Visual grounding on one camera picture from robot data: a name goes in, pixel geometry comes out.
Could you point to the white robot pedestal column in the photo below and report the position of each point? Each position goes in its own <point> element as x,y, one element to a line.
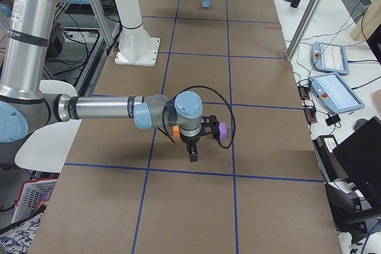
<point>135,47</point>

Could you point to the small electronics board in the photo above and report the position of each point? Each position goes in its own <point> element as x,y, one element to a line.
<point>308,105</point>

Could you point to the brown paper table cover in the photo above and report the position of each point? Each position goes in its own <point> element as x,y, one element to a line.
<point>125,190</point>

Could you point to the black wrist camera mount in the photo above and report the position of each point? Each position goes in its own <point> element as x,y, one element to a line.
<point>210,126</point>

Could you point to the black laptop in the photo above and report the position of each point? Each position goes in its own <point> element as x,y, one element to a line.
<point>359,156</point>

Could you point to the orange foam block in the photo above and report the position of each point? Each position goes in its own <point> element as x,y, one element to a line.
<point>176,131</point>

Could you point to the near teach pendant tablet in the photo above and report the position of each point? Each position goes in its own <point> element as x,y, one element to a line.
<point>335,93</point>

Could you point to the white plastic basket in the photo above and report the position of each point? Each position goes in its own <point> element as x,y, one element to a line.
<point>30,196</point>

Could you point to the far teach pendant tablet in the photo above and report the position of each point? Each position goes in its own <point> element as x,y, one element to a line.
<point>330,58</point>

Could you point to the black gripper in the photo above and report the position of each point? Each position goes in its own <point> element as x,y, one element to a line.
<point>190,140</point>

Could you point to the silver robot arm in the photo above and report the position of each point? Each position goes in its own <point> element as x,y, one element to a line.
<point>25,109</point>

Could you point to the aluminium frame post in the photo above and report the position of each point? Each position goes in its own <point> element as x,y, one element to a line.
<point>302,28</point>

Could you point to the white chair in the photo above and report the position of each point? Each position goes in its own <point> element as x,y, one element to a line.
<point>47,148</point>

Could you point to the teach pendant tablet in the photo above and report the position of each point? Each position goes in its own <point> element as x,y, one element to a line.
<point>335,93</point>
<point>330,58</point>

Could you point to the purple foam block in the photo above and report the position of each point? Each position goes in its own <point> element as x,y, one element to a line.
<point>223,131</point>

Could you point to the light blue foam block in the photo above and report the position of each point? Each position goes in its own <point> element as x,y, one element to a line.
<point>206,3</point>

